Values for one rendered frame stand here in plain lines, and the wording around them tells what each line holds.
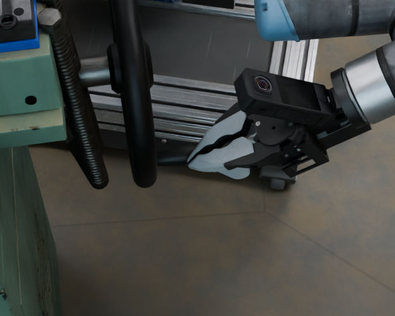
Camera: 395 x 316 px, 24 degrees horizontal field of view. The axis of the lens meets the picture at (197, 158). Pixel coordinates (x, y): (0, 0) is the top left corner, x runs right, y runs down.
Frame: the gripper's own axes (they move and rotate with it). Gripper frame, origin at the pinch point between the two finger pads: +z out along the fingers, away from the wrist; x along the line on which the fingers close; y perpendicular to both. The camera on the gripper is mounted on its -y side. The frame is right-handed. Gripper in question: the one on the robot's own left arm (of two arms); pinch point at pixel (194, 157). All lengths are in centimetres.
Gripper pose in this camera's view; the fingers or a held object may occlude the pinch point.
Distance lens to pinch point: 108.3
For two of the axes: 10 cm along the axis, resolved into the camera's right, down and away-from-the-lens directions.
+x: -1.6, -8.2, 5.5
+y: 4.9, 4.2, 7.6
